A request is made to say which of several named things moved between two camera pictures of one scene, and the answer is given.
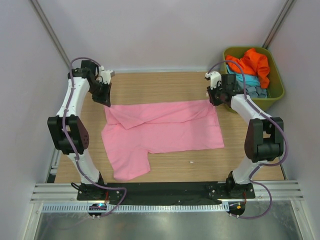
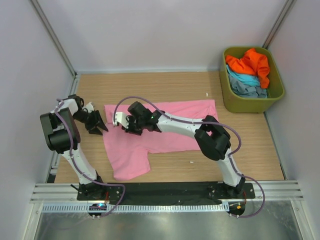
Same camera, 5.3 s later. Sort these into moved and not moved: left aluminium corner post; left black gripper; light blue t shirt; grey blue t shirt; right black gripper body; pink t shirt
Moved: right black gripper body; left black gripper
Not moved: grey blue t shirt; pink t shirt; light blue t shirt; left aluminium corner post
